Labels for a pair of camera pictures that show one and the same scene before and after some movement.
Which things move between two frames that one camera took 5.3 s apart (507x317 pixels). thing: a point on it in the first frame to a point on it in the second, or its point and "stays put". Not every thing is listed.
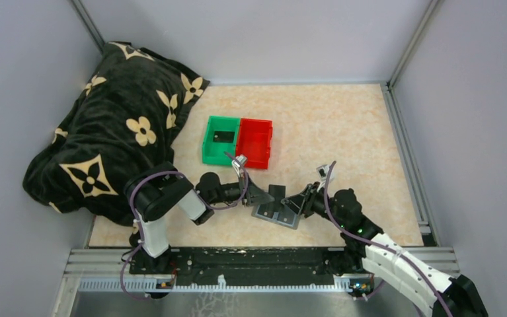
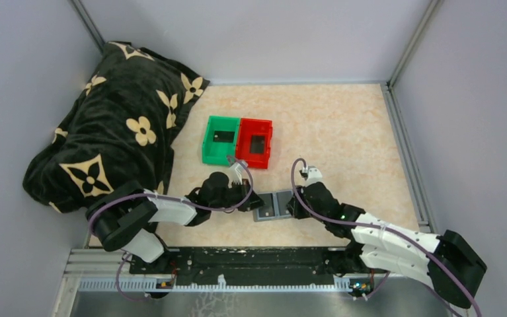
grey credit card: [223, 136] stays put
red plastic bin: [254, 142] stays put
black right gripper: [297, 202] stays put
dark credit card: [277, 192] to [257, 144]
